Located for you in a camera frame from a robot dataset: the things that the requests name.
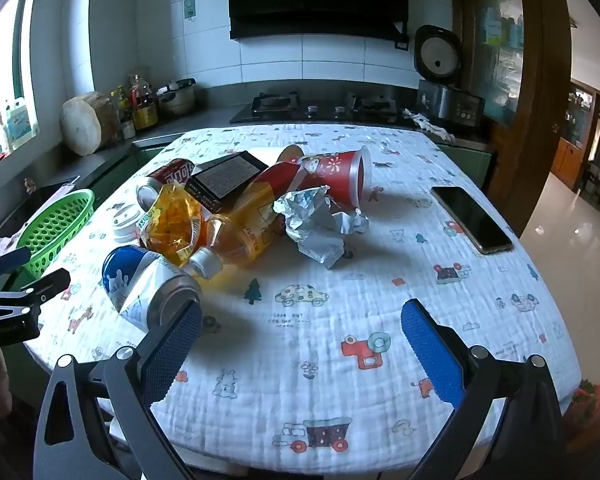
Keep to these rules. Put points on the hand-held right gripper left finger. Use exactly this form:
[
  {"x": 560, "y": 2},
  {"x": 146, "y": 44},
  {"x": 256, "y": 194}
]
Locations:
[{"x": 172, "y": 350}]

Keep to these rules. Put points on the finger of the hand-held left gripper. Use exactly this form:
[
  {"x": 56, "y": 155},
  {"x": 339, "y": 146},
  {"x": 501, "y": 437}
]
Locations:
[
  {"x": 45, "y": 285},
  {"x": 10, "y": 260}
]

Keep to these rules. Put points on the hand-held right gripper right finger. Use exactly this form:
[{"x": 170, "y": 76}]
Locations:
[{"x": 430, "y": 355}]

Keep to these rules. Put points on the green plastic basket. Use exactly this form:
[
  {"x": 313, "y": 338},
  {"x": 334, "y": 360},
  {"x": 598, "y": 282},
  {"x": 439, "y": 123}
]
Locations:
[{"x": 55, "y": 230}]

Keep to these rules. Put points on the blue white drink can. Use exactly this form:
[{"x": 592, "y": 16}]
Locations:
[{"x": 135, "y": 280}]

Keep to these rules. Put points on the yellow snack bag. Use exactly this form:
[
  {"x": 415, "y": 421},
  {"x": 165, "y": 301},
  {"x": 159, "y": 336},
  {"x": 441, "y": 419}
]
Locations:
[{"x": 172, "y": 222}]

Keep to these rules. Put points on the orange drink bottle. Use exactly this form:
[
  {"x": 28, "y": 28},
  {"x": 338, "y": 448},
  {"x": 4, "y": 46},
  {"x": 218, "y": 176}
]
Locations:
[{"x": 245, "y": 230}]

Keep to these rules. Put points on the red drink can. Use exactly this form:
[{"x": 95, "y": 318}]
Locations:
[{"x": 170, "y": 175}]

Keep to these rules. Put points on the black box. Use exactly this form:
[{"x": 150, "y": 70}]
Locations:
[{"x": 225, "y": 177}]

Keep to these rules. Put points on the red paper cup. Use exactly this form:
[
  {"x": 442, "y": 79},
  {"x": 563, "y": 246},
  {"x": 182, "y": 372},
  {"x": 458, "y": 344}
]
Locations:
[{"x": 337, "y": 175}]

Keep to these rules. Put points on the small figurine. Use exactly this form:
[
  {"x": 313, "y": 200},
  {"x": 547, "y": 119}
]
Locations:
[{"x": 29, "y": 185}]

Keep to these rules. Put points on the white round lid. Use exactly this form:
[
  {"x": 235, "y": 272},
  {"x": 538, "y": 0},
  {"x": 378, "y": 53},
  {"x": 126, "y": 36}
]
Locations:
[{"x": 126, "y": 222}]

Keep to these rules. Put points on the white dish soap bottle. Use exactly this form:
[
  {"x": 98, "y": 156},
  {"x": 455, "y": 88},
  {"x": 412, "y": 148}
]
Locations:
[{"x": 5, "y": 132}]

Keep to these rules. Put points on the large detergent bottle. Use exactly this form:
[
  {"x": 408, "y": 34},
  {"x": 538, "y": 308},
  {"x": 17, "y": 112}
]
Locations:
[{"x": 19, "y": 125}]

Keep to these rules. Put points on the black smartphone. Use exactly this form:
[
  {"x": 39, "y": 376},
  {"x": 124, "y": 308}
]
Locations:
[{"x": 472, "y": 220}]

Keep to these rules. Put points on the round wooden chopping block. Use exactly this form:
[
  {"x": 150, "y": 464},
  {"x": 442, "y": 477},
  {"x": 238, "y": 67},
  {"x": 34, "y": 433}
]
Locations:
[{"x": 82, "y": 125}]

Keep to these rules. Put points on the red patterned bag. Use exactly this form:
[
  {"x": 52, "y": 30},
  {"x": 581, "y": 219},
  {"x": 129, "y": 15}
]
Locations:
[{"x": 587, "y": 410}]

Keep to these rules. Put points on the group of condiment bottles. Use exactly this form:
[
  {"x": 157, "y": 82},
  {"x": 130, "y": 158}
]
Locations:
[{"x": 142, "y": 110}]

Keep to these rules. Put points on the window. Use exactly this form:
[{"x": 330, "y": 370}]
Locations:
[{"x": 0, "y": 60}]

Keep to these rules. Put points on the dark kitchen counter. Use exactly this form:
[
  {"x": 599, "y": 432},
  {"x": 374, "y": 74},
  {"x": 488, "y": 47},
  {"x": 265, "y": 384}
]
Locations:
[{"x": 190, "y": 122}]

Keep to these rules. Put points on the steel pressure cooker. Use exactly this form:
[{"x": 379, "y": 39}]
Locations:
[{"x": 177, "y": 100}]

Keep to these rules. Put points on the white rag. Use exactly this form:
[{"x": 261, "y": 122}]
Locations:
[{"x": 430, "y": 125}]

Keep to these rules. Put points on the wooden cabinet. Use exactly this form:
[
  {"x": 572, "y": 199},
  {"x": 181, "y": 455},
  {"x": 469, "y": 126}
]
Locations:
[{"x": 575, "y": 150}]

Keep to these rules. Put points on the black rice cooker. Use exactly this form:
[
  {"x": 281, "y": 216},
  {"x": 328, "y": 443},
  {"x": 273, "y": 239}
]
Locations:
[{"x": 450, "y": 102}]

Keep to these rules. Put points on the black gas stove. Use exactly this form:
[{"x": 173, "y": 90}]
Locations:
[{"x": 320, "y": 110}]

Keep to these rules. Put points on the wooden door frame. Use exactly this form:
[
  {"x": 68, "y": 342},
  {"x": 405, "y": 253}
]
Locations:
[{"x": 540, "y": 85}]

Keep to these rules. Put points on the green wall sticker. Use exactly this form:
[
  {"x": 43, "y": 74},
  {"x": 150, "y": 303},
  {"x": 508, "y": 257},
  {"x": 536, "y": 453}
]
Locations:
[{"x": 189, "y": 8}]

